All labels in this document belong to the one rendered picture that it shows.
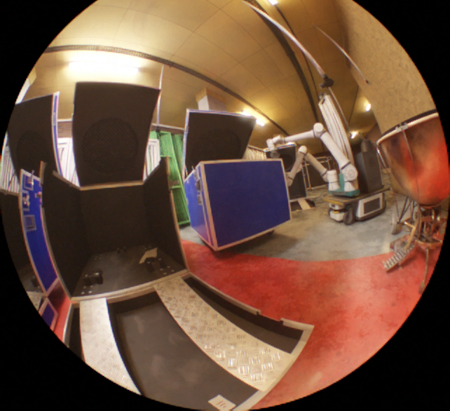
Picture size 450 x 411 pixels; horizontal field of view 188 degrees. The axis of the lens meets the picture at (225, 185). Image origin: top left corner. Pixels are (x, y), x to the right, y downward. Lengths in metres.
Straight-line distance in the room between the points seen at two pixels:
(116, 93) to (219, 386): 1.88
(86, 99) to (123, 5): 1.69
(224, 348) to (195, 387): 0.22
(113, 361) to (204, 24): 3.31
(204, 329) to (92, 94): 1.77
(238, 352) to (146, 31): 3.30
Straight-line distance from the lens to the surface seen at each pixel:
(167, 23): 2.72
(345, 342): 0.75
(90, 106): 1.53
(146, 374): 0.75
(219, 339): 0.67
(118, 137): 1.62
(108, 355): 0.77
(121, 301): 0.98
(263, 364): 0.65
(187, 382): 0.68
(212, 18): 2.71
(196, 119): 1.82
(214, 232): 1.20
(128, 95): 1.48
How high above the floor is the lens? 0.65
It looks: 3 degrees up
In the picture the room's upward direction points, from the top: 10 degrees counter-clockwise
